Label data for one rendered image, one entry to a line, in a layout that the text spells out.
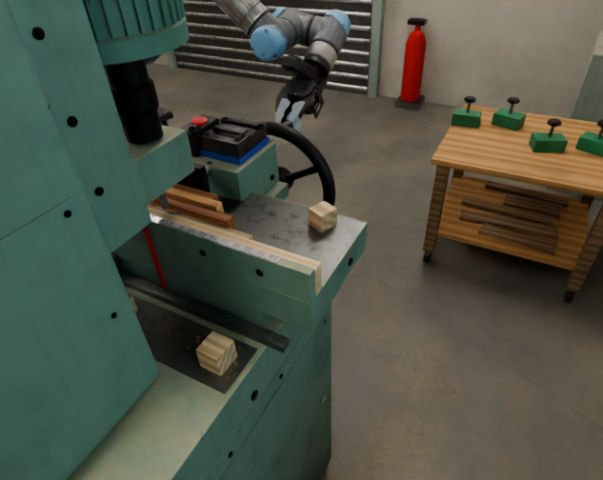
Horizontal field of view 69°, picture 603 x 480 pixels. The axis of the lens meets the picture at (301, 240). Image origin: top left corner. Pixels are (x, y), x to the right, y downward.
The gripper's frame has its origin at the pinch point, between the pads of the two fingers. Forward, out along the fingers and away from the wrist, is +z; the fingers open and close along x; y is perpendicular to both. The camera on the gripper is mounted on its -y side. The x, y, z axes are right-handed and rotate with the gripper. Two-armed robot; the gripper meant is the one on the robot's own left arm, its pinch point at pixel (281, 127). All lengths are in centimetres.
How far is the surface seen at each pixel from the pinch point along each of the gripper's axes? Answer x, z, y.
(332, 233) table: -26.7, 25.9, -14.0
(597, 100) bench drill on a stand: -75, -117, 115
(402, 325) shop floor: -28, 17, 96
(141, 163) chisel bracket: -5.4, 31.3, -35.8
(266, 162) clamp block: -7.7, 15.0, -11.4
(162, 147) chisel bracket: -5.4, 27.4, -34.0
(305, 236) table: -23.0, 28.2, -15.3
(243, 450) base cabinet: -25, 62, -7
